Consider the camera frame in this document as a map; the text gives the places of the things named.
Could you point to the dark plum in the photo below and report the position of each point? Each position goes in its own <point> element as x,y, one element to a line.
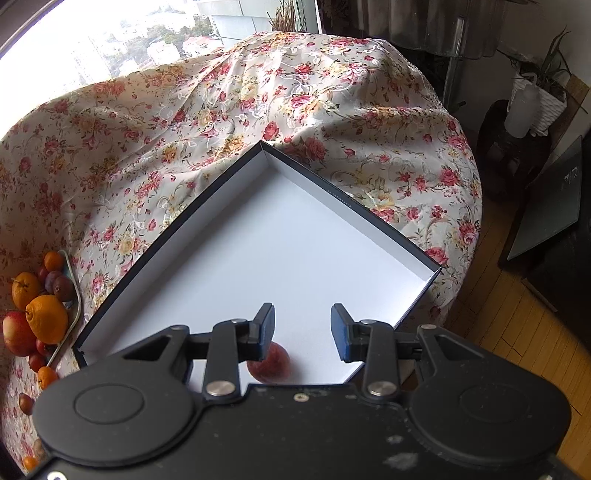
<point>25,402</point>

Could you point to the purple plum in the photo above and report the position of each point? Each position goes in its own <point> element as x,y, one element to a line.
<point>64,290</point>
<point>53,278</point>

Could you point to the large orange with stem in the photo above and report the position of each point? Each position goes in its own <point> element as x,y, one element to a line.
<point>46,319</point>

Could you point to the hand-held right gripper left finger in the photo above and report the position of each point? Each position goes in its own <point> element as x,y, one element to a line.
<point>268,330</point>

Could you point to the red apple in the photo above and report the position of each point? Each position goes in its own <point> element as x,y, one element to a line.
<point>17,333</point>

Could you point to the black flat box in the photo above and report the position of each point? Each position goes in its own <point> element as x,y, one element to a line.
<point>549,203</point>

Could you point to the white plastic bottle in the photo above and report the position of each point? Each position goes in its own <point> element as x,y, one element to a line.
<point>519,108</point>

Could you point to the medium orange with stem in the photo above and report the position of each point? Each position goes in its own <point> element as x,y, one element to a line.
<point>25,290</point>

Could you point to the pale green plate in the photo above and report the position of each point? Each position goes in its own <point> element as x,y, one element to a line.
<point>75,318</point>

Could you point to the dark round stool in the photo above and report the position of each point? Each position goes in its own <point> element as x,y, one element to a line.
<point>512,157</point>

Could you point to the white woven planter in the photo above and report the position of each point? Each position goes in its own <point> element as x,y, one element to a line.
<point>551,108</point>

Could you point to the speckled red plum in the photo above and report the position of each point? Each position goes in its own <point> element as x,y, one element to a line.
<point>273,370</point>

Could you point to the green potted plant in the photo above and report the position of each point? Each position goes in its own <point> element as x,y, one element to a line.
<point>551,62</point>

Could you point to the red cherry tomato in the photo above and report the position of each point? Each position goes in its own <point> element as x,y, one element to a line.
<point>36,362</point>
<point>44,347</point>

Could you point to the dried grass plant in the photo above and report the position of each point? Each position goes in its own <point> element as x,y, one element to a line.
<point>286,16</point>

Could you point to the small red plum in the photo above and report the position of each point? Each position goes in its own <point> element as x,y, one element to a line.
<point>42,275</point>

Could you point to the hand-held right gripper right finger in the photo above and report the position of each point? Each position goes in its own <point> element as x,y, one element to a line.
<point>339,337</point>

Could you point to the black box with white inside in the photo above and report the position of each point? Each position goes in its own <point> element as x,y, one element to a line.
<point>277,230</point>

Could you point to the small mandarin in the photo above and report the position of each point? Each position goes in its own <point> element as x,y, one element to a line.
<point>53,261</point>

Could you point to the floral tablecloth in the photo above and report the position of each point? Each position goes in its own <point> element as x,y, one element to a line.
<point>207,106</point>

